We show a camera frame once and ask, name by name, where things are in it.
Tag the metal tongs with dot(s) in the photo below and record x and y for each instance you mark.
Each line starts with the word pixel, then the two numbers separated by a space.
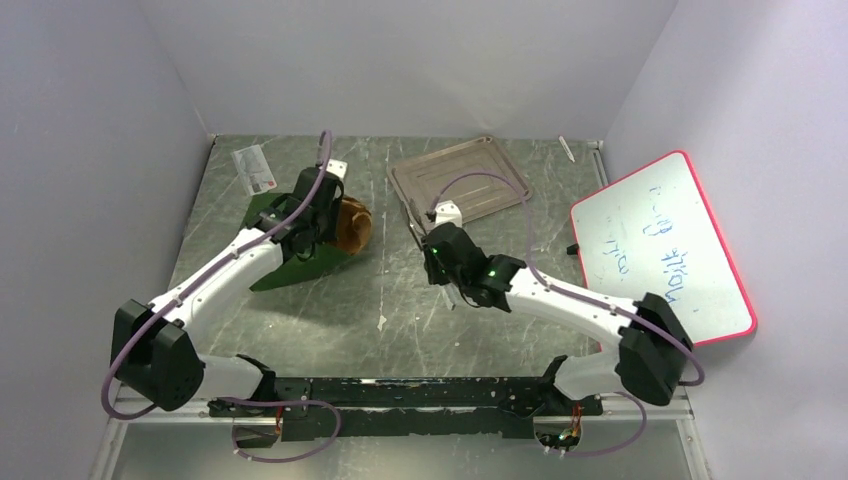
pixel 417 230

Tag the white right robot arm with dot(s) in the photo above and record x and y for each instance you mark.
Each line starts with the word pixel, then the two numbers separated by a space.
pixel 644 346

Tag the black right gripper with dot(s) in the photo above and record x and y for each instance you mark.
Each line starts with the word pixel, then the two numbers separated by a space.
pixel 435 277

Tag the aluminium rail frame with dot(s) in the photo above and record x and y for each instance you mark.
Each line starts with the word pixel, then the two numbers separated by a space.
pixel 624 442

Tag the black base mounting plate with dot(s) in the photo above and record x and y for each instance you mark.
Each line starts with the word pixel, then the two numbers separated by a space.
pixel 356 407

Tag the pink framed whiteboard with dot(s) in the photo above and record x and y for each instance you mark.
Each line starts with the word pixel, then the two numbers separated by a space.
pixel 654 231

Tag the metal baking tray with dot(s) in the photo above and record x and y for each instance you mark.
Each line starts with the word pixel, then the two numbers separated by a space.
pixel 478 176

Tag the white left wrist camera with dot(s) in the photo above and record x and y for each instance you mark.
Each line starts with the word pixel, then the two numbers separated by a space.
pixel 337 168

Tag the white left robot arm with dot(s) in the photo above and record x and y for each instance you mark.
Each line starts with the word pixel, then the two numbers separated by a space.
pixel 152 350

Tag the white paper receipt card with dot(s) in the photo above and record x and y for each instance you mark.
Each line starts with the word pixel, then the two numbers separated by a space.
pixel 253 170

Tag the white marker pen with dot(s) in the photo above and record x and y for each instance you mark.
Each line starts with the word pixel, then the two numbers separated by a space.
pixel 567 149

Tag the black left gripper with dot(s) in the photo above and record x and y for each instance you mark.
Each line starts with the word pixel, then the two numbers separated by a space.
pixel 329 232

